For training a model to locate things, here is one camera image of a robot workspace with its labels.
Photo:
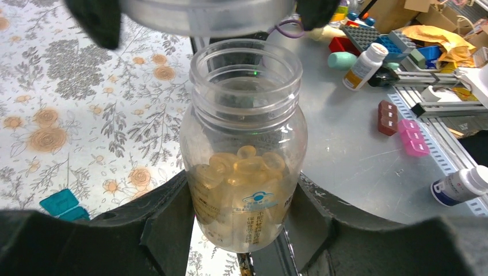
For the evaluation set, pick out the floral table mat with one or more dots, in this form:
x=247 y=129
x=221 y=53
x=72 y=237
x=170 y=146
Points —
x=103 y=124

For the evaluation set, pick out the white pill bottle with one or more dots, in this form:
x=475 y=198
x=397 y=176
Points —
x=365 y=66

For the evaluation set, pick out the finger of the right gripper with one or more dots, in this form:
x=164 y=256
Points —
x=316 y=13
x=100 y=19

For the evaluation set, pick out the white blue-label bottle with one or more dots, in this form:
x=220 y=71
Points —
x=461 y=186

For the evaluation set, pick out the white slotted cable duct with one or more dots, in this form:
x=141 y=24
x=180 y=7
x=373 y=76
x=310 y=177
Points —
x=446 y=151

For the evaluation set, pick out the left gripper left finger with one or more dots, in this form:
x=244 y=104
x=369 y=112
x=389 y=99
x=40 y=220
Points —
x=148 y=236

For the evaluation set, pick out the pink pill organizer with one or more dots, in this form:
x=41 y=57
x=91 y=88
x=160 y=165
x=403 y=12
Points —
x=412 y=138

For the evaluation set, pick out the brown pill organizer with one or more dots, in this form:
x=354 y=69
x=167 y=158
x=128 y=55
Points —
x=387 y=118

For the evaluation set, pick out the teal pill box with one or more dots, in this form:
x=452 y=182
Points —
x=64 y=206

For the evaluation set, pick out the mint green cap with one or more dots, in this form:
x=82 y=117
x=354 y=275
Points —
x=342 y=61

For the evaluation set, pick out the gold bottle cap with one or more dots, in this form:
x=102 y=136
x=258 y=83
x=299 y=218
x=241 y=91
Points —
x=201 y=18

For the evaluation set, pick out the toy brick pile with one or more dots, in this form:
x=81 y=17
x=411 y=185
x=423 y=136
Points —
x=362 y=34

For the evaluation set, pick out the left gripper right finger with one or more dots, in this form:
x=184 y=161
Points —
x=332 y=237

